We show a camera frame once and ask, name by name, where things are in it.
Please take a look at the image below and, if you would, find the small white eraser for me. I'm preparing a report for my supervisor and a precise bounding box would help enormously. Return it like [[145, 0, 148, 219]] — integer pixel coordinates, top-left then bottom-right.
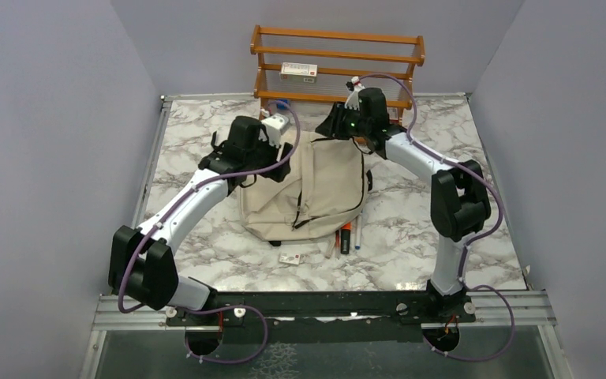
[[279, 252, 301, 265]]

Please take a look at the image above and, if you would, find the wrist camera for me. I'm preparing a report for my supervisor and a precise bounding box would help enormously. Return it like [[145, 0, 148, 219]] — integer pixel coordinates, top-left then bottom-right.
[[259, 108, 290, 148], [344, 76, 365, 111]]

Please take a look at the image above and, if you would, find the red pen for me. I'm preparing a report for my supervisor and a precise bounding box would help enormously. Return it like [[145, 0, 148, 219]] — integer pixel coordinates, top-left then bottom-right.
[[332, 230, 341, 259]]

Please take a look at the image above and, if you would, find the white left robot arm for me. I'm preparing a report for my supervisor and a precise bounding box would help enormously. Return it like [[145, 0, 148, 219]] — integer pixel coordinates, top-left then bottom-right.
[[108, 114, 296, 325]]

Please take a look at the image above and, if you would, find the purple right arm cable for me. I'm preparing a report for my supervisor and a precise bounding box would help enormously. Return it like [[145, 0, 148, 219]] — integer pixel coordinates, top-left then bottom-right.
[[355, 73, 516, 363]]

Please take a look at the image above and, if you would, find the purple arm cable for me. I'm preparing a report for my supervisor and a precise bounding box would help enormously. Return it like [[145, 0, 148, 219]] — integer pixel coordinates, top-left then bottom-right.
[[355, 73, 516, 363], [118, 100, 302, 365]]

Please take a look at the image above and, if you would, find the orange wooden shelf rack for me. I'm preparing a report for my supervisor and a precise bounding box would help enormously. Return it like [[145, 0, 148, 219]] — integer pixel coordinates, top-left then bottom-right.
[[249, 25, 426, 121]]

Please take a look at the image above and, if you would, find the blue whiteboard marker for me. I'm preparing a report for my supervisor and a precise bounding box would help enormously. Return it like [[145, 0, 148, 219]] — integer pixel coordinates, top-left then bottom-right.
[[354, 214, 363, 250]]

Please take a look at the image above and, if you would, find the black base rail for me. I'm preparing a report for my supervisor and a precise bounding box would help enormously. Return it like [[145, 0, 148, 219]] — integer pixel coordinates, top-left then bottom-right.
[[166, 291, 476, 344]]

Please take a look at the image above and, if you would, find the orange highlighter marker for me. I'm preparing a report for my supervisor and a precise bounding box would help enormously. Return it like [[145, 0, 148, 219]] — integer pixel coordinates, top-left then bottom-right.
[[339, 222, 351, 255]]

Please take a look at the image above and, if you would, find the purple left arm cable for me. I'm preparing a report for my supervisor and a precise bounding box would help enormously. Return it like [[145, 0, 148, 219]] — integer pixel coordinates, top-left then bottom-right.
[[118, 100, 302, 365]]

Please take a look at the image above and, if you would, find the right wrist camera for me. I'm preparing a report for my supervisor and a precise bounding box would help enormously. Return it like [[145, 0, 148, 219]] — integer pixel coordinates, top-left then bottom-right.
[[344, 76, 365, 111]]

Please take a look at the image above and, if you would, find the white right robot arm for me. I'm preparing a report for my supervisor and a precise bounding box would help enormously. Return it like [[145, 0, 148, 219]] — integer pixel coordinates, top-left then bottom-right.
[[316, 81, 492, 321]]

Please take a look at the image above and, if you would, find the beige canvas backpack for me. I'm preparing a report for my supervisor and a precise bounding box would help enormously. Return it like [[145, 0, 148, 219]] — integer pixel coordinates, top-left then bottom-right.
[[236, 130, 371, 242]]

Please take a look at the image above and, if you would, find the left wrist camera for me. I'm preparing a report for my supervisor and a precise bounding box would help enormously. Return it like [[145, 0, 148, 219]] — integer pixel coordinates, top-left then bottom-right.
[[259, 108, 290, 148]]

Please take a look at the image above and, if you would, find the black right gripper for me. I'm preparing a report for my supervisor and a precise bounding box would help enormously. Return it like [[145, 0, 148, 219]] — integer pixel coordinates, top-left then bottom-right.
[[314, 102, 368, 142]]

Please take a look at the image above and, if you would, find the white and grey box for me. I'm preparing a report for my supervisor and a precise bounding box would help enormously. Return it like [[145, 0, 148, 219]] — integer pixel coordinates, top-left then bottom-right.
[[279, 62, 318, 84]]

